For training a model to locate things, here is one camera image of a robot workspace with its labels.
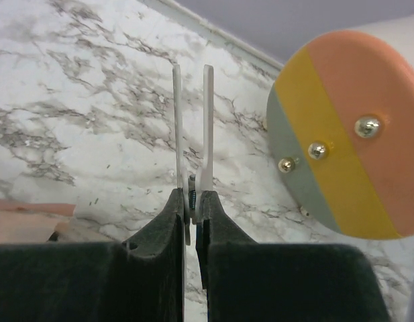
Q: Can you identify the white bag sealing clip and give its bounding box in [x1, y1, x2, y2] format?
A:
[172, 64, 214, 246]

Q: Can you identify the round pastel drawer cabinet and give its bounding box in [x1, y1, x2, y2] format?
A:
[266, 15, 414, 239]

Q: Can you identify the peach cat litter bag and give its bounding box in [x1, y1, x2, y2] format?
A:
[0, 199, 76, 244]

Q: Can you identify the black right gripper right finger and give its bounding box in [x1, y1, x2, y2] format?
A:
[196, 191, 390, 322]

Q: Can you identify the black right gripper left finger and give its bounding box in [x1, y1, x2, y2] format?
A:
[0, 189, 185, 321]

